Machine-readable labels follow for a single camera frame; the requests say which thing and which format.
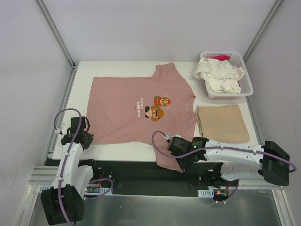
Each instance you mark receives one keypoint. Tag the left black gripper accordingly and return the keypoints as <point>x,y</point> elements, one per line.
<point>87,138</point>

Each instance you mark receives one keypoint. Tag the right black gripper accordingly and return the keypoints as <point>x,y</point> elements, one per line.
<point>182,163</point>

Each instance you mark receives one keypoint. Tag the pink printed t shirt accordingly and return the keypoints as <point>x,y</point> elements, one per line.
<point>142,109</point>

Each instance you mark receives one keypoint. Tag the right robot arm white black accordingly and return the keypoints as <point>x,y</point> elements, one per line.
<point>268,161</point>

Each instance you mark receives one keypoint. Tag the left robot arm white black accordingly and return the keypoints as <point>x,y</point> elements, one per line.
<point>63,201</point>

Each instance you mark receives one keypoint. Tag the folded beige t shirt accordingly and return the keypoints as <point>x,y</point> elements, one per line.
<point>223,124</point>

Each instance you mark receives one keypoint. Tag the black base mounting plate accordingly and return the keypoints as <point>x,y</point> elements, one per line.
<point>159,188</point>

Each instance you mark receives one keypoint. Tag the cream crumpled t shirt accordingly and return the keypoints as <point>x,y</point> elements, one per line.
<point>221,76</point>

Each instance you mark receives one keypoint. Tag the white plastic laundry basket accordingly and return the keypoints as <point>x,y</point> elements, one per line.
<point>237,61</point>

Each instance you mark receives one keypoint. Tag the magenta t shirt in basket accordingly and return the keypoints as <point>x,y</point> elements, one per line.
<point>220,57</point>

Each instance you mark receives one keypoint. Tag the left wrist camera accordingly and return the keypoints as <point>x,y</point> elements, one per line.
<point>84,126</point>

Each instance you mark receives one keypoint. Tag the right white cable duct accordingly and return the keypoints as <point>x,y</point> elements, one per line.
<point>209,193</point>

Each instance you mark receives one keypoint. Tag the white cable duct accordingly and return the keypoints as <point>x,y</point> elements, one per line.
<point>95,191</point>
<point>209,193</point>

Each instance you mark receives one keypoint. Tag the left white cable duct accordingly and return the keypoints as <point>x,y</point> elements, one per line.
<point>95,191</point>

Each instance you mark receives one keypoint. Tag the aluminium front rail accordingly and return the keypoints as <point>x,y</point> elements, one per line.
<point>40,174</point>

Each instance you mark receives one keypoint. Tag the left aluminium frame post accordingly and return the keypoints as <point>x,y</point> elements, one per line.
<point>49,20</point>

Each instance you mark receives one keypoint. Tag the aluminium frame post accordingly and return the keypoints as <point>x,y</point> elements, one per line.
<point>49,20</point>
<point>267,20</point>

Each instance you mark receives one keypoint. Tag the right aluminium frame post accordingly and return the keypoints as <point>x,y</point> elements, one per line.
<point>267,20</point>

